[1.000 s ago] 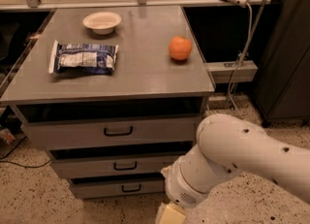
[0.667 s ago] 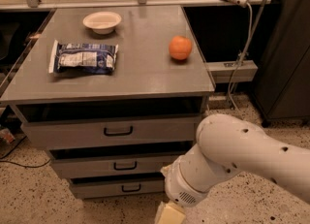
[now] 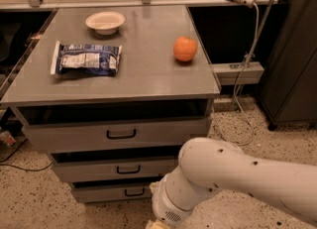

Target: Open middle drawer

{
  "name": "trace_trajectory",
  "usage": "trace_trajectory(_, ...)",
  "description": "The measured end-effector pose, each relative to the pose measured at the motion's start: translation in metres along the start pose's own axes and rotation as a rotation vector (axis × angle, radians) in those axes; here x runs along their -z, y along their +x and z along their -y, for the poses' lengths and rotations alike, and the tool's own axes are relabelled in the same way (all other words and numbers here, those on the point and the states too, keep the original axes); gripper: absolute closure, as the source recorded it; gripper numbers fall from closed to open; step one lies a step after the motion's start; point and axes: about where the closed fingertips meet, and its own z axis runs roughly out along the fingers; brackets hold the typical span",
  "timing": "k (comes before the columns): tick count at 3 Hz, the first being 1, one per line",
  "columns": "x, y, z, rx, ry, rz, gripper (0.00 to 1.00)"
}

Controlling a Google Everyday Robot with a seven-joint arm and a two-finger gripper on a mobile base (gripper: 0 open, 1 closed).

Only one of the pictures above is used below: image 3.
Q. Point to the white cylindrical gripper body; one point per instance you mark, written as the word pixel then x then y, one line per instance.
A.
pixel 163 207

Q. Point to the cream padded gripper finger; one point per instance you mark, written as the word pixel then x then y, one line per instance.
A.
pixel 157 225

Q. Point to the grey drawer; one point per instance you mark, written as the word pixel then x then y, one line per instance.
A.
pixel 97 137
pixel 114 169
pixel 111 193

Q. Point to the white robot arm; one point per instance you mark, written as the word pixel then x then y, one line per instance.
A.
pixel 207 166

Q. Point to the grey bottom drawer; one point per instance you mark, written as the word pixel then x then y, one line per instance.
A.
pixel 111 193

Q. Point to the grey top drawer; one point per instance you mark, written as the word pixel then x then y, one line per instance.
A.
pixel 97 137

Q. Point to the grey drawer cabinet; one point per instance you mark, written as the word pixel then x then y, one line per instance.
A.
pixel 150 85

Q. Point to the orange fruit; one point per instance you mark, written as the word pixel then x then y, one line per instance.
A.
pixel 184 49

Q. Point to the blue white chip bag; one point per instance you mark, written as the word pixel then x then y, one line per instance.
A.
pixel 97 60

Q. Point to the white paper bowl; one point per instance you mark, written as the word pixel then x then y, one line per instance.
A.
pixel 105 23

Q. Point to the grey metal rail box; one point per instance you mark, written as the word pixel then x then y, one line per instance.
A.
pixel 234 73

